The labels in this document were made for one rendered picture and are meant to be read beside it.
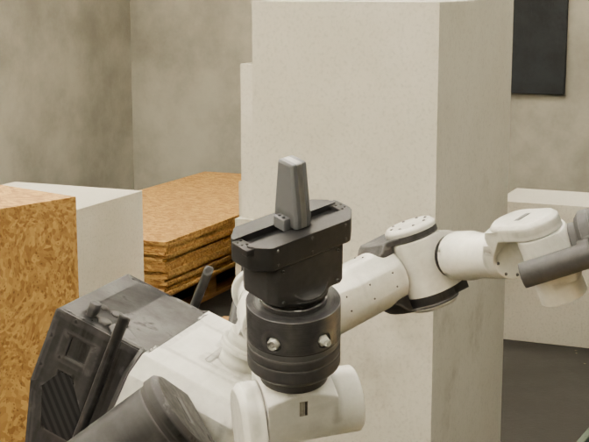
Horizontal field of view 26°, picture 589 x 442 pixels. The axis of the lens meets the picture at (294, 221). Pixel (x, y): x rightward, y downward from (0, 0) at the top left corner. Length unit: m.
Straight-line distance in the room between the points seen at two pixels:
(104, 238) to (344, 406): 3.97
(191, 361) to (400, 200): 2.38
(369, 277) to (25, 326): 1.66
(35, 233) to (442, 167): 1.26
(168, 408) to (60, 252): 2.07
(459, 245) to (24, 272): 1.71
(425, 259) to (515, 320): 4.79
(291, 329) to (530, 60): 8.62
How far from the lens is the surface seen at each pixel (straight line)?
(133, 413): 1.36
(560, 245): 1.70
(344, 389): 1.23
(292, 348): 1.16
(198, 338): 1.60
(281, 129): 3.96
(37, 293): 3.37
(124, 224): 5.28
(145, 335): 1.55
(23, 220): 3.31
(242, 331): 1.49
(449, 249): 1.85
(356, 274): 1.84
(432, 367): 3.94
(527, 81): 9.73
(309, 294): 1.15
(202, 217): 7.60
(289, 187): 1.12
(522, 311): 6.65
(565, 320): 6.61
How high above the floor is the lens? 1.80
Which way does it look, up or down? 10 degrees down
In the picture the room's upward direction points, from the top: straight up
